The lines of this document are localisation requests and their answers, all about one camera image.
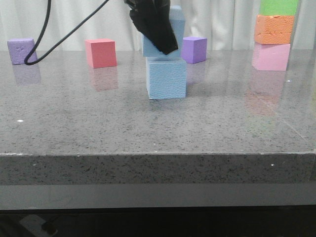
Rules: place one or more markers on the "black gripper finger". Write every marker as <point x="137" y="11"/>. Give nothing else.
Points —
<point x="151" y="18"/>

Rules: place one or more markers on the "light blue textured foam cube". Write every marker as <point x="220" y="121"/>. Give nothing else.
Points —
<point x="166" y="78"/>

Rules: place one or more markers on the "red foam cube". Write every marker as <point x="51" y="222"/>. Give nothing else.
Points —
<point x="100" y="53"/>

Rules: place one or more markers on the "white curtain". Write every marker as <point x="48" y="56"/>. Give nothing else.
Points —
<point x="227" y="24"/>

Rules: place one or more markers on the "green foam cube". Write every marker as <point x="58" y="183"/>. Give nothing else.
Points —
<point x="278" y="7"/>

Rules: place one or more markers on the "large orange foam cube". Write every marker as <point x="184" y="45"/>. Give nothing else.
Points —
<point x="273" y="29"/>

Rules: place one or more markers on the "pink foam cube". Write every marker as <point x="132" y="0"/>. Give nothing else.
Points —
<point x="270" y="57"/>

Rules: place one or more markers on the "dented purple foam cube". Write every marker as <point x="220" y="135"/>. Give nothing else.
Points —
<point x="19" y="49"/>

